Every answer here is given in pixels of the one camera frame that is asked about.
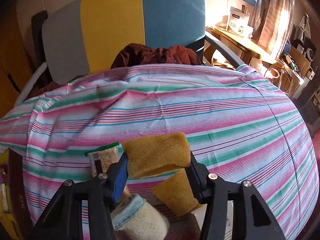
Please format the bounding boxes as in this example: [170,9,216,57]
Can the grey yellow blue chair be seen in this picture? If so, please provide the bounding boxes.
[15,0,244,113]

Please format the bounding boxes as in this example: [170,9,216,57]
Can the yellow sponge block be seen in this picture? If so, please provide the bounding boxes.
[122,132,191,179]

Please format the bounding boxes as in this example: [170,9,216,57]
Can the dark red cloth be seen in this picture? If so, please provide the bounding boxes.
[111,43,201,69]

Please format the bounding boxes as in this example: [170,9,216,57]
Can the white appliance box on desk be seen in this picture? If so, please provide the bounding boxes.
[227,7,250,37]

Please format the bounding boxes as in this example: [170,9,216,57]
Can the beige cardboard box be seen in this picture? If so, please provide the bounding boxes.
[164,200,234,239]

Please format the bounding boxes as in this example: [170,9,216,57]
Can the cereal bar green wrapper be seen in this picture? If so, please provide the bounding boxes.
[85,142,119,178]

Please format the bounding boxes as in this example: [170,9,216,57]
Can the pink curtain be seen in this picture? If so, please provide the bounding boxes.
[249,0,295,59]

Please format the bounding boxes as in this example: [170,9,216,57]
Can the wooden desk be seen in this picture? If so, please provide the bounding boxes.
[206,27,277,64]

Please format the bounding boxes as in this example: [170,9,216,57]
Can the striped pink green bedsheet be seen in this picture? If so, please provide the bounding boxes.
[1,64,319,239]

